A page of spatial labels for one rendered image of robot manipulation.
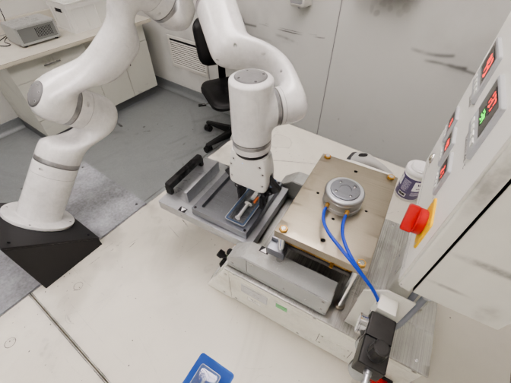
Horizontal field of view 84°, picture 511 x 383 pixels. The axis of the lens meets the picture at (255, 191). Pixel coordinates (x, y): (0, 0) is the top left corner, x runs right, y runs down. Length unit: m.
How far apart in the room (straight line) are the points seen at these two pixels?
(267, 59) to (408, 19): 1.49
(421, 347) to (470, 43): 1.64
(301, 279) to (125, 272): 0.57
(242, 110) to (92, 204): 0.83
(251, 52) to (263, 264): 0.44
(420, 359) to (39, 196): 1.03
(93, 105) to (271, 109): 0.59
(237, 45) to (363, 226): 0.43
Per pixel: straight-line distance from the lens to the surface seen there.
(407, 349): 0.72
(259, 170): 0.63
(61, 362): 0.96
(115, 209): 1.18
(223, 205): 0.75
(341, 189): 0.60
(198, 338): 0.86
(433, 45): 2.06
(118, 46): 0.89
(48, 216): 1.06
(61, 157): 1.00
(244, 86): 0.52
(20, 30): 2.93
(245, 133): 0.57
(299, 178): 0.82
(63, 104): 0.94
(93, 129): 1.01
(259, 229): 0.73
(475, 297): 0.48
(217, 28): 0.65
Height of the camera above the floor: 1.56
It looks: 46 degrees down
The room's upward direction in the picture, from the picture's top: straight up
